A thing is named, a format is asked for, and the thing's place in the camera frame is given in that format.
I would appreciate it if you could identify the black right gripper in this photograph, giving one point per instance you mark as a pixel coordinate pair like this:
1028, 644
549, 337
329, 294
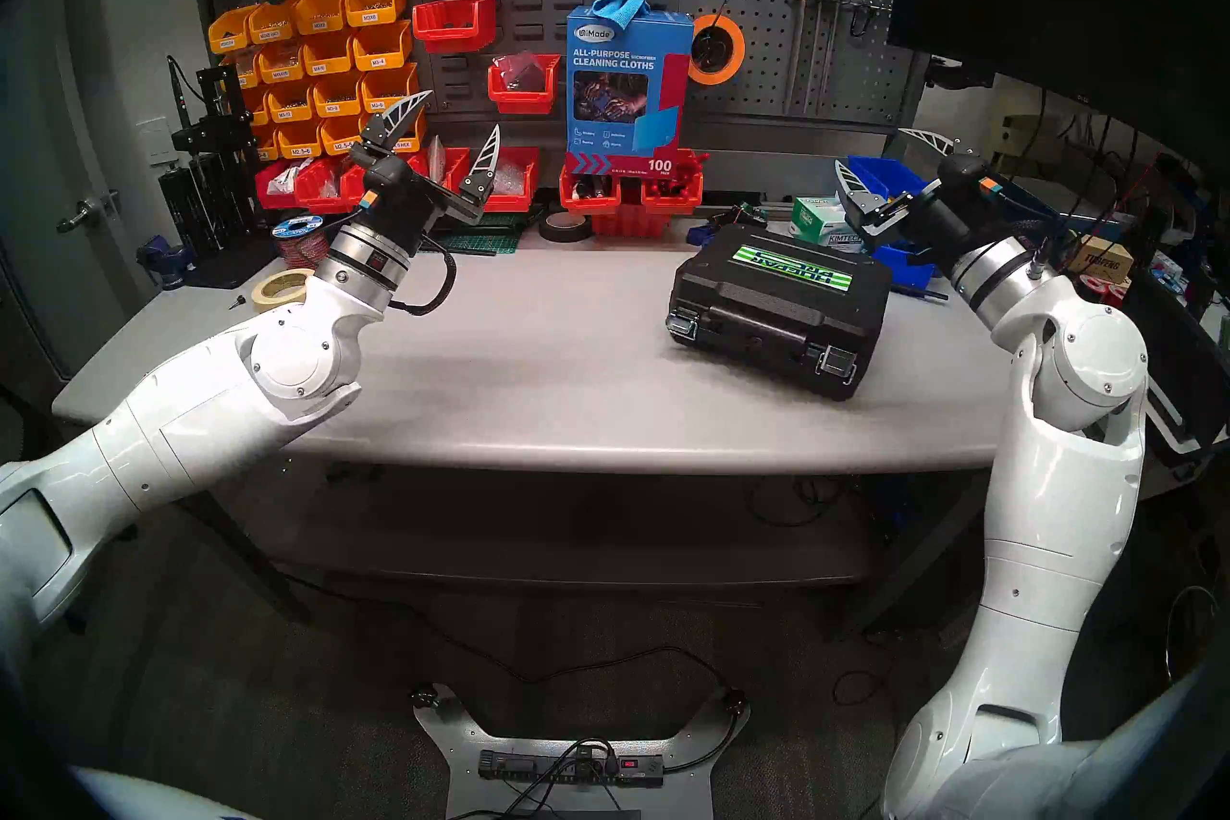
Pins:
947, 218

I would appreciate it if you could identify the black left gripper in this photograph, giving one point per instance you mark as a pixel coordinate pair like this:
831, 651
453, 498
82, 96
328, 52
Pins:
394, 198

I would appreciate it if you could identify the black plastic tool box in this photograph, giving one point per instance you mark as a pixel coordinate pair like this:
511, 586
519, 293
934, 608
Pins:
769, 328

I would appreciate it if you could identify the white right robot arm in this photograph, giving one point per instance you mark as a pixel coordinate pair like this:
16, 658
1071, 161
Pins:
1057, 520

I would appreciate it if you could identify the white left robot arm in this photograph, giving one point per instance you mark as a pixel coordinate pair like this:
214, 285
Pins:
192, 434

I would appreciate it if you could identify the Kimtech wipes box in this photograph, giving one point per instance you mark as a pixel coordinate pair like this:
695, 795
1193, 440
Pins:
817, 218

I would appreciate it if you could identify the small cardboard box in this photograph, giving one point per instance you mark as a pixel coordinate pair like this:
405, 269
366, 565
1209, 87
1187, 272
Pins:
1100, 259

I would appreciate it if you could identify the black open case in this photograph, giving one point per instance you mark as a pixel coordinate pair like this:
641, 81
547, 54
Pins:
1177, 376

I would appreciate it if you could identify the blue plastic bin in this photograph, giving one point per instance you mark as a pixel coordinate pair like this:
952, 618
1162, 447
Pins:
889, 174
908, 263

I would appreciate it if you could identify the orange bin labelled M4-0.7X8 HEX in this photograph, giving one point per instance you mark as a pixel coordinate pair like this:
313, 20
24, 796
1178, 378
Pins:
415, 136

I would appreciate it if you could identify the clear screw bags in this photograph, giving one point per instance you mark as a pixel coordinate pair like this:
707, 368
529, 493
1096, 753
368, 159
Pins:
514, 174

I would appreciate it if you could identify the orange bin labelled M3-6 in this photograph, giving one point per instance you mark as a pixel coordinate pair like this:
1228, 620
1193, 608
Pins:
375, 86

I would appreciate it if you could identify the red bin holding bag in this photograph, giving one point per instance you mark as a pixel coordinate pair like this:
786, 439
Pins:
524, 97

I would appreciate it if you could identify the red bin holding screw bags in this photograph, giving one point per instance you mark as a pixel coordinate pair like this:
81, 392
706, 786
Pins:
519, 198

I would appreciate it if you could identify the orange bin labelled M2.5-5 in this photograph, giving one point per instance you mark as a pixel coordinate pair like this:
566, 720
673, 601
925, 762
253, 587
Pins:
343, 136

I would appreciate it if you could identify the green cutting mat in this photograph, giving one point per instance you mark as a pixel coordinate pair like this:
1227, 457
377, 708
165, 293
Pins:
485, 237

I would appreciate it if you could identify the clear plastic bag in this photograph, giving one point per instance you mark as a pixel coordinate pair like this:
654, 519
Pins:
288, 176
519, 69

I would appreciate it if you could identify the red plastic bin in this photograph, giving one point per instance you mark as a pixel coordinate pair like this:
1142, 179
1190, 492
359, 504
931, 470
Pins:
673, 195
269, 200
455, 30
344, 189
317, 203

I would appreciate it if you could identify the orange bin labelled M3-4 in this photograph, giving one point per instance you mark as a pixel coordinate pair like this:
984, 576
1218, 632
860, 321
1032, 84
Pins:
381, 47

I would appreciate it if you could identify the orange bin labelled M3-8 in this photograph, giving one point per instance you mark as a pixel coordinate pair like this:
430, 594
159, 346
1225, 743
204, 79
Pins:
336, 96

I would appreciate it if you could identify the black tape roll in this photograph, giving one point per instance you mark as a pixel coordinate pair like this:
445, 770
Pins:
543, 227

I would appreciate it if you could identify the green circuit board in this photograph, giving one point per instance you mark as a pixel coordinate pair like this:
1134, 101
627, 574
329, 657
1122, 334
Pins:
759, 213

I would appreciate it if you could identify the orange bin labelled M2.5-6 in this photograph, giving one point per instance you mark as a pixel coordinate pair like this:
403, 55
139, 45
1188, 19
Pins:
300, 141

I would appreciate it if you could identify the orange bin labelled M4-6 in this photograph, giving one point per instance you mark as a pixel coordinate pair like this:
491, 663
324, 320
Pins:
327, 54

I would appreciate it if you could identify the black carabiner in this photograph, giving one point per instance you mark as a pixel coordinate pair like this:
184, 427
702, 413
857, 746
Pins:
853, 21

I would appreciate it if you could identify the orange bin labelled M3X6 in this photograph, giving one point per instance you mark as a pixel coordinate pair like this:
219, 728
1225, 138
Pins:
375, 3

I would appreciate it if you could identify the blue storage crate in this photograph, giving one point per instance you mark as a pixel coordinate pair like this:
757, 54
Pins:
1043, 208

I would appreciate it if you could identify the orange parts bin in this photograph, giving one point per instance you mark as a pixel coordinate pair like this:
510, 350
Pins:
255, 109
245, 71
266, 146
288, 102

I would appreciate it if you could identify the red bin holding black parts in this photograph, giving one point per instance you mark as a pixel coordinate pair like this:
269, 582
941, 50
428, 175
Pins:
589, 201

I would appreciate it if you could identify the orange bin labelled M4X4X6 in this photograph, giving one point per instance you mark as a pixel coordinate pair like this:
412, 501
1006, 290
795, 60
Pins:
280, 64

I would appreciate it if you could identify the blue cleaning cloths carton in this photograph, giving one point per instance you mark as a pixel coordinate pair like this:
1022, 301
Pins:
625, 88

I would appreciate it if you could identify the orange tape roll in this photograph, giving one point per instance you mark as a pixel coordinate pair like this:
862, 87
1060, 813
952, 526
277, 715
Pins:
738, 49

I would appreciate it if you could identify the orange bin labelled M3X8 BAD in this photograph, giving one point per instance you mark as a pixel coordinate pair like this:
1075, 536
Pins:
272, 24

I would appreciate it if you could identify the black soldering stand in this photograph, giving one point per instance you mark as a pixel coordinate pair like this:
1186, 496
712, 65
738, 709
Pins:
216, 136

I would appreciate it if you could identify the blue microfiber cloth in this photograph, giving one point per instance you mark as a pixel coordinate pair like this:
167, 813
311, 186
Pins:
620, 1

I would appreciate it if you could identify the beige masking tape roll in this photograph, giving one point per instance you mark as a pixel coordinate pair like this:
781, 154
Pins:
264, 296

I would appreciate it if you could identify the orange bin labelled M3X5X4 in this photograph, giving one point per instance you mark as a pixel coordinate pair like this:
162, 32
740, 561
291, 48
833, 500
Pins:
228, 32

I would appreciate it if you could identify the black soldering iron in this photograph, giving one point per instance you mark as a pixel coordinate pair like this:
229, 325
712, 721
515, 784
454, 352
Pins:
178, 93

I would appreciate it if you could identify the blue bench vise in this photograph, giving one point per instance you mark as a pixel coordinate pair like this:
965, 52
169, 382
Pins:
163, 261

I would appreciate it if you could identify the black power strip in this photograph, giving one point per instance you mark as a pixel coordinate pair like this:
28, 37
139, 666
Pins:
538, 767

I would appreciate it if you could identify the white light switch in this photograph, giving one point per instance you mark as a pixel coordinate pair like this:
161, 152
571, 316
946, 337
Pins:
151, 141

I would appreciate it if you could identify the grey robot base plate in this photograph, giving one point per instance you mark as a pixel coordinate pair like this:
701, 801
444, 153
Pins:
447, 746

